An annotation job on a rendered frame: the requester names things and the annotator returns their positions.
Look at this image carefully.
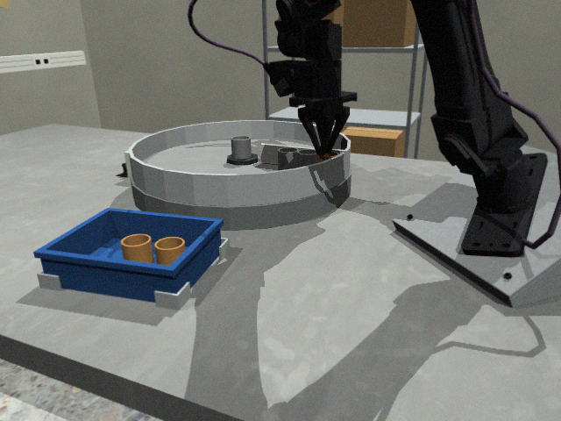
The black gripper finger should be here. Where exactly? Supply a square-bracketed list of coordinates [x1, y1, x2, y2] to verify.
[316, 111, 350, 153]
[298, 112, 336, 156]

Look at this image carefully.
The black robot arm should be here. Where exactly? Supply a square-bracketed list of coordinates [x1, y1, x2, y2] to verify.
[269, 0, 548, 258]

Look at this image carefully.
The bronze bushing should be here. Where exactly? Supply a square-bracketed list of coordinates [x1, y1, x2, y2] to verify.
[317, 151, 339, 163]
[121, 234, 154, 264]
[154, 237, 186, 266]

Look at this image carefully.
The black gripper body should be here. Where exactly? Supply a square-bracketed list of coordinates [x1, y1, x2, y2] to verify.
[289, 60, 358, 118]

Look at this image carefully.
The blue plastic tray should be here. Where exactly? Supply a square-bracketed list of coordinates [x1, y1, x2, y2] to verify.
[33, 208, 222, 303]

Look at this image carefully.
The grey metal bushing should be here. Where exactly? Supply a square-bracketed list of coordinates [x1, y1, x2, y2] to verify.
[231, 136, 252, 160]
[297, 149, 317, 168]
[278, 147, 299, 170]

